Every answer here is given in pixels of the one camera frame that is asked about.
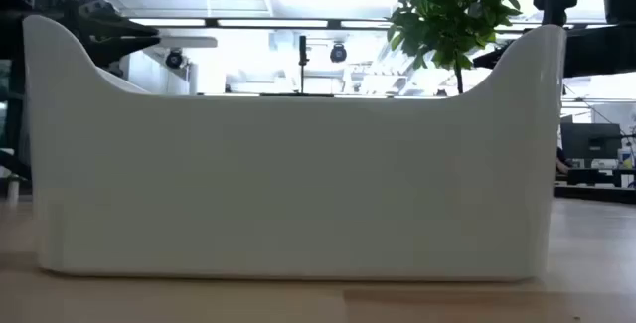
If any small white post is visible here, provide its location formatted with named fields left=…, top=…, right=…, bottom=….
left=5, top=173, right=21, bottom=204

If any white plastic basket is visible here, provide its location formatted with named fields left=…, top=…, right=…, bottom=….
left=22, top=14, right=567, bottom=282

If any black thin floor stand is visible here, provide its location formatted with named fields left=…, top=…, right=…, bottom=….
left=259, top=34, right=335, bottom=99

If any green leafy plant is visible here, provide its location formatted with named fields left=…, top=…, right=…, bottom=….
left=386, top=0, right=533, bottom=96

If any black computer monitor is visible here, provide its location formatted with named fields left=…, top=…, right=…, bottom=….
left=559, top=121, right=623, bottom=161

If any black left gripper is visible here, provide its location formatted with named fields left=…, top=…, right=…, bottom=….
left=62, top=0, right=162, bottom=69

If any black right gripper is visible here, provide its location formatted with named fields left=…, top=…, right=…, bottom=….
left=471, top=23, right=636, bottom=79

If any black monitor desk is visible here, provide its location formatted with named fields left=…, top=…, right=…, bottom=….
left=565, top=166, right=636, bottom=189

